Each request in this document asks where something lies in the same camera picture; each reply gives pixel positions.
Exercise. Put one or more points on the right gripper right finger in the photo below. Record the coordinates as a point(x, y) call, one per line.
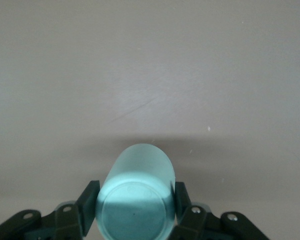
point(190, 220)

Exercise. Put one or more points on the pale green plastic cup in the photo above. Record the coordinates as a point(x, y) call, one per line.
point(136, 200)

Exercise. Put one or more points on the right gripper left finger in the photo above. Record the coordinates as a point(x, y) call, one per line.
point(88, 207)

